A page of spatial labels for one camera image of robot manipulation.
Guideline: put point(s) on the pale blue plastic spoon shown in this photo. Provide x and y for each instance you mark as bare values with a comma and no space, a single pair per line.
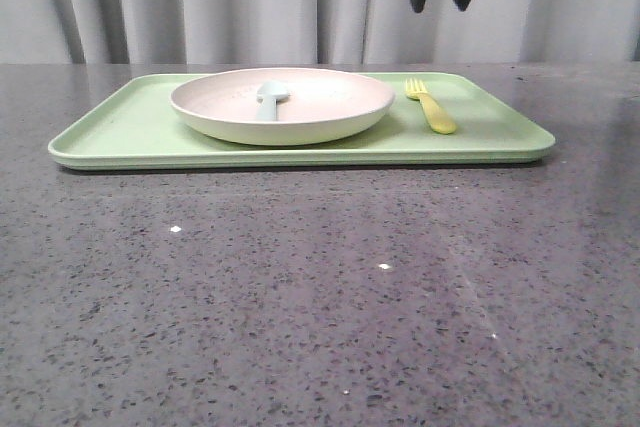
269,94

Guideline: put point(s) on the yellow plastic fork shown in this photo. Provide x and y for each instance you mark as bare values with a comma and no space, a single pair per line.
437,118

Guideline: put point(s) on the cream round plate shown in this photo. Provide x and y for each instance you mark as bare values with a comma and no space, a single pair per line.
322,105

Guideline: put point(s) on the grey curtain backdrop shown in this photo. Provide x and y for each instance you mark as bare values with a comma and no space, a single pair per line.
317,31

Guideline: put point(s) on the light green serving tray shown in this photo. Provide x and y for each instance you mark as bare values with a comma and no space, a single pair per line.
136,128

